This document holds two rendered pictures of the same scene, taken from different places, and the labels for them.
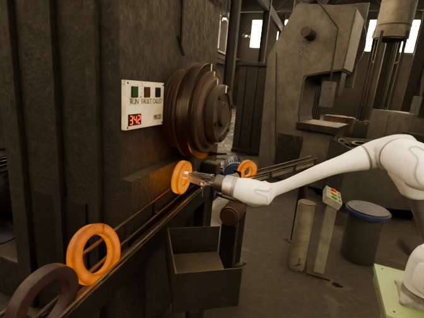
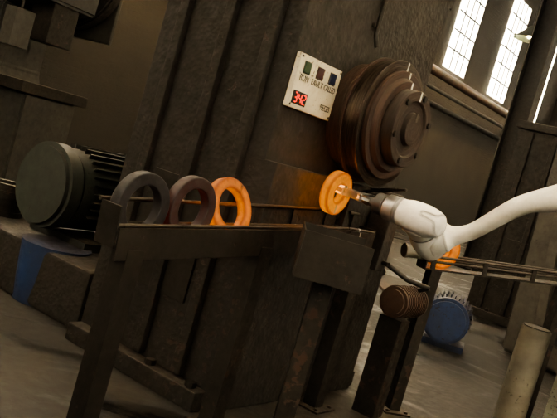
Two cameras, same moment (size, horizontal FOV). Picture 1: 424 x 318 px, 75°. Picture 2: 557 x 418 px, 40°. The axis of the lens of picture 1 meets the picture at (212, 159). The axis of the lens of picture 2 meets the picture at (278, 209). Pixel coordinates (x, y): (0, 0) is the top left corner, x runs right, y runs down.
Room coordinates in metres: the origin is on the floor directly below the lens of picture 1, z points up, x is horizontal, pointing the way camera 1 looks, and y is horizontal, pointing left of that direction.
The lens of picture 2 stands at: (-1.41, -0.40, 0.91)
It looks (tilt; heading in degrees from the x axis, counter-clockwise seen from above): 4 degrees down; 15
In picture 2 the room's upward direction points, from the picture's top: 16 degrees clockwise
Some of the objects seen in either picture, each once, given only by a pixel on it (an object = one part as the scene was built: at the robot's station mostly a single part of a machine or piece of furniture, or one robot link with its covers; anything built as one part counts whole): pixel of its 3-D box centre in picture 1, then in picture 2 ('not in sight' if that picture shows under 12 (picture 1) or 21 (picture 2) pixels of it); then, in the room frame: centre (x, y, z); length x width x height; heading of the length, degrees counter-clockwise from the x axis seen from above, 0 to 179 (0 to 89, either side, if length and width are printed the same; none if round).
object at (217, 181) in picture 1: (214, 182); (375, 201); (1.17, -0.02, 0.83); 0.09 x 0.08 x 0.07; 70
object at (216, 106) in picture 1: (219, 114); (406, 128); (1.39, -0.02, 1.11); 0.28 x 0.06 x 0.28; 160
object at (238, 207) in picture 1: (230, 238); (389, 349); (1.68, -0.17, 0.27); 0.22 x 0.13 x 0.53; 160
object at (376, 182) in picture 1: (373, 173); not in sight; (3.28, -1.98, 0.39); 1.03 x 0.83 x 0.77; 85
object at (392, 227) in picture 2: (209, 180); (376, 239); (1.65, 0.00, 0.68); 0.11 x 0.08 x 0.24; 70
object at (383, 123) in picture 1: (396, 145); not in sight; (4.64, -3.06, 0.55); 1.10 x 0.53 x 1.10; 0
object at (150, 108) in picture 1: (144, 104); (313, 87); (1.14, 0.29, 1.15); 0.26 x 0.02 x 0.18; 160
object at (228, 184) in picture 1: (229, 185); (393, 208); (1.15, -0.09, 0.83); 0.09 x 0.06 x 0.09; 160
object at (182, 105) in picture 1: (202, 111); (384, 123); (1.42, 0.07, 1.11); 0.47 x 0.06 x 0.47; 160
